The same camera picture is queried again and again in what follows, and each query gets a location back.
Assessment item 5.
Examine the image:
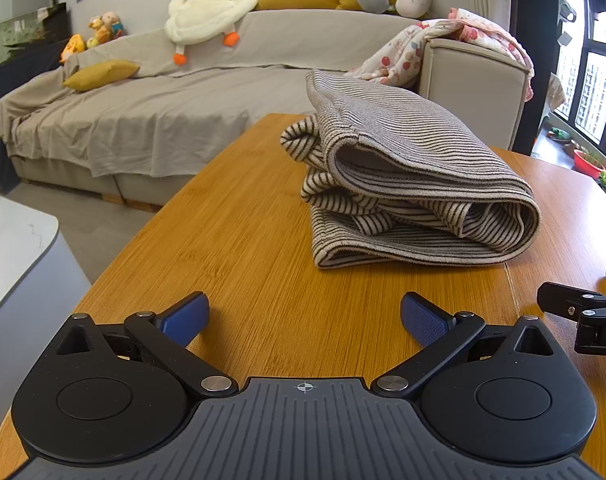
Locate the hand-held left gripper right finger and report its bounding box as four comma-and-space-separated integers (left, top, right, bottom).
372, 291, 561, 398

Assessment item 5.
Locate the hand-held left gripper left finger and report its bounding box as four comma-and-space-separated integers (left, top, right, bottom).
43, 290, 239, 399

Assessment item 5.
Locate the striped sweater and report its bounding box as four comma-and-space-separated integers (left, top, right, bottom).
280, 70, 541, 271

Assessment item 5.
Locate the red basin planter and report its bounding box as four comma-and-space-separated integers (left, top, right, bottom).
573, 149, 606, 179

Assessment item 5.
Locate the white side table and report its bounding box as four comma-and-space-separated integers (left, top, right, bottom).
0, 187, 91, 361

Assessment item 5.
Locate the black framed window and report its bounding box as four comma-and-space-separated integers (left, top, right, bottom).
553, 25, 606, 161

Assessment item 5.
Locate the beige hanging cloth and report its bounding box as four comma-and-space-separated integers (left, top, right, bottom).
547, 74, 566, 116

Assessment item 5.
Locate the grey sofa cover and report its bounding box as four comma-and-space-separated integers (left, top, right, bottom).
0, 8, 424, 178

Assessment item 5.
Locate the beige sofa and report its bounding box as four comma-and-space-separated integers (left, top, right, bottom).
0, 7, 528, 208

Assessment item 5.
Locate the small yellow pillow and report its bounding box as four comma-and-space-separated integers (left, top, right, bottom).
63, 59, 140, 93

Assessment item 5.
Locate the pink floral blanket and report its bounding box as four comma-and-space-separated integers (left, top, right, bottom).
350, 7, 535, 101

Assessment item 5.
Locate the black curtain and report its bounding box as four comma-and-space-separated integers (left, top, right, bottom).
508, 0, 564, 156

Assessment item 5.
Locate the black cabinet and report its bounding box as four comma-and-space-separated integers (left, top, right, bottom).
0, 35, 74, 193

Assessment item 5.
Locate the yellow duck plush toy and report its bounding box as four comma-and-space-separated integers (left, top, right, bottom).
59, 34, 86, 64

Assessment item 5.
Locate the brown plush toy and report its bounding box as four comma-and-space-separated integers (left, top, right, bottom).
87, 16, 109, 48
102, 11, 125, 40

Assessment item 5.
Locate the white goose plush toy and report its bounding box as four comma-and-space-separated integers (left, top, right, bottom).
164, 0, 259, 66

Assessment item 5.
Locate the glass fish tank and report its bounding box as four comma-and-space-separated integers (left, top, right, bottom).
0, 0, 69, 68

